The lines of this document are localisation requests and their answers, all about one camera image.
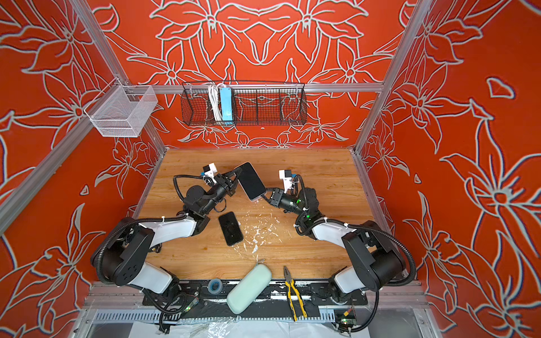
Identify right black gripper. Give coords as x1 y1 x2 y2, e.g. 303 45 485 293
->
256 189 309 220

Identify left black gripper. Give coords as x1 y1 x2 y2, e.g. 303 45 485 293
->
201 169 240 216

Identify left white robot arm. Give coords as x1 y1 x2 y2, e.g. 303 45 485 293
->
91 168 242 294

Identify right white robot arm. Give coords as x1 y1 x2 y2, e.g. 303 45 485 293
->
266 170 416 299

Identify mint green glasses case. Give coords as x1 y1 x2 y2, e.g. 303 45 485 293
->
226 264 272 315

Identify light blue box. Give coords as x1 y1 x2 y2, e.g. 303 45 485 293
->
220 87 233 124

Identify blue tape roll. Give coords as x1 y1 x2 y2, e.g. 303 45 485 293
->
207 278 223 295

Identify green circuit board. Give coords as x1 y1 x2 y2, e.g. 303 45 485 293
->
336 309 357 327

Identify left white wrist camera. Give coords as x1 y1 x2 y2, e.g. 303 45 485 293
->
202 163 218 186

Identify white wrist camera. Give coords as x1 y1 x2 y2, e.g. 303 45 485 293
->
279 170 294 192
202 163 218 186

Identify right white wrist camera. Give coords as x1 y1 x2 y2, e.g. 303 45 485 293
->
279 170 294 192

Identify black wire wall basket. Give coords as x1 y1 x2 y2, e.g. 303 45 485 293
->
180 80 308 127

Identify yellow handled pliers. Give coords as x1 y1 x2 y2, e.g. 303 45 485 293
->
283 266 308 322

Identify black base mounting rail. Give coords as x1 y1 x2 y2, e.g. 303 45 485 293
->
142 279 368 323

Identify clear plastic wall bin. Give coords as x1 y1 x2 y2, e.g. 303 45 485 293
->
84 84 158 138

